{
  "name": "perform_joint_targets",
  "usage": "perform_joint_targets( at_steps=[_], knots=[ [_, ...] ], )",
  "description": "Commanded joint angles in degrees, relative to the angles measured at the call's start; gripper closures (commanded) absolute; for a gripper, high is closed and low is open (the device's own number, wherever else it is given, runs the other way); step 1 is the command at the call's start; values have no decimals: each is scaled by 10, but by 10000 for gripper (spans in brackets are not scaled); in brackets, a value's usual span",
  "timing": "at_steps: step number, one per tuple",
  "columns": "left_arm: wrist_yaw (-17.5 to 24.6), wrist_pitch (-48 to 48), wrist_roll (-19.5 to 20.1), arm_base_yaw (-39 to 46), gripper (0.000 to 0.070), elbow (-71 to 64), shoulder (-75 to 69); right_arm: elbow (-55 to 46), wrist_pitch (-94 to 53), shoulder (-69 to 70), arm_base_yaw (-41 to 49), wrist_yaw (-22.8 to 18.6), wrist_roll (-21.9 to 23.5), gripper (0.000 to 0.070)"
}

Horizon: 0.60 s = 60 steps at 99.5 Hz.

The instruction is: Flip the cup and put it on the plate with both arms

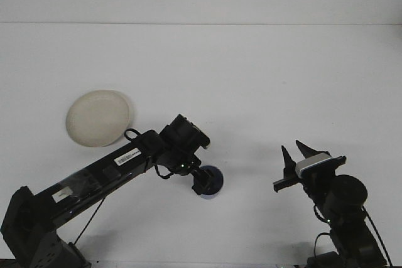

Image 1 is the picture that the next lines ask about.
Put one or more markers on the pale blue cup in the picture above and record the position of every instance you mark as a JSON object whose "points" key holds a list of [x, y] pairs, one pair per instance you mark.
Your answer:
{"points": [[218, 180]]}

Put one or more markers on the pale round plate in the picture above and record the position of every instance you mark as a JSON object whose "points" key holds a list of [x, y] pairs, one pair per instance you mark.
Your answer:
{"points": [[97, 119]]}

